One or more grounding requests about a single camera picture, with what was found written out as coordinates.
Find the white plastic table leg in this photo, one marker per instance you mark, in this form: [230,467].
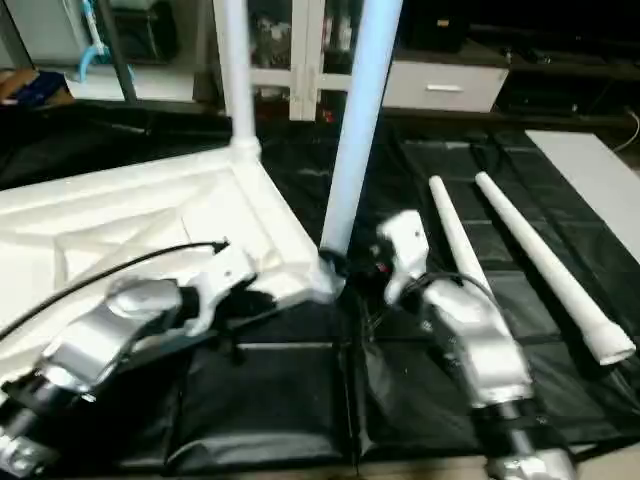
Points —
[455,230]
[358,120]
[550,265]
[237,75]

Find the white plastic table top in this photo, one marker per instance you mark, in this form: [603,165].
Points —
[120,220]

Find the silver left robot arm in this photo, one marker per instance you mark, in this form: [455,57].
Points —
[80,345]

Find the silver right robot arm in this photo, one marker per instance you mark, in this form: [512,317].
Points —
[480,340]

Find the black work mat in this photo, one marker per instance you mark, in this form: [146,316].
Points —
[280,410]

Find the white drawer unit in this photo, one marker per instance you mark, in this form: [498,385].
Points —
[445,87]

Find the white glass door cabinet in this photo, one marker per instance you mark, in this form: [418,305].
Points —
[300,55]

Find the white flat board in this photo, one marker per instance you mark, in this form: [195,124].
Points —
[595,175]

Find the dark low media cabinet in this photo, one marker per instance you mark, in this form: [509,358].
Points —
[575,90]

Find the grey vertical metal pole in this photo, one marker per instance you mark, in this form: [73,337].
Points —
[120,50]

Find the light blue plastic object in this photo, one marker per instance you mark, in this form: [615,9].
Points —
[92,45]

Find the brown cardboard box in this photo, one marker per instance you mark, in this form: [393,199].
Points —
[35,88]

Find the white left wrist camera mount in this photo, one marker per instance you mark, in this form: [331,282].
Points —
[225,285]

